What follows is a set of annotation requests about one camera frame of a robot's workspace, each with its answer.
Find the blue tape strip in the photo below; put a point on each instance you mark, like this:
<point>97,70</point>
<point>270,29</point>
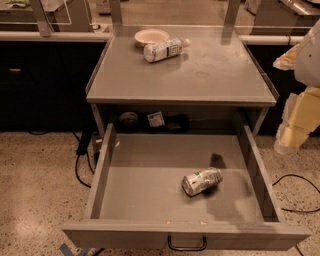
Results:
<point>66,251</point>

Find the white ceramic bowl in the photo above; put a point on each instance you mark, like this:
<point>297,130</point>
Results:
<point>150,36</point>

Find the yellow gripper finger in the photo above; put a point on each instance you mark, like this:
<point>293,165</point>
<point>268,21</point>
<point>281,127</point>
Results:
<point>287,60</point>
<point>301,117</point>

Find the white horizontal rail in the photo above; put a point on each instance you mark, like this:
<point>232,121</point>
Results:
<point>103,37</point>

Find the grey open top drawer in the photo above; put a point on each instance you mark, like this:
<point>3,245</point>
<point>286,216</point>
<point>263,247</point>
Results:
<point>137,200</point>

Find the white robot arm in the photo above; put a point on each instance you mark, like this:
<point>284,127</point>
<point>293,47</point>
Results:
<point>307,66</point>

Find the clear plastic water bottle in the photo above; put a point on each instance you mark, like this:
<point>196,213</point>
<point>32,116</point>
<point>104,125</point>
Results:
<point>166,49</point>

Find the silver green 7up can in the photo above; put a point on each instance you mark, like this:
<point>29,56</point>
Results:
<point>196,183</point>

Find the grey counter cabinet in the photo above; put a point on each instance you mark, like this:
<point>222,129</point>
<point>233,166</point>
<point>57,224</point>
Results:
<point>216,69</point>

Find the white label tag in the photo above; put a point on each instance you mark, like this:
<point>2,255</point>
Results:
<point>156,119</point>

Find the black drawer handle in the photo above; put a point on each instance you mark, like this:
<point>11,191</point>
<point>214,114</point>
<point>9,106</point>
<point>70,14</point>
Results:
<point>200,246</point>

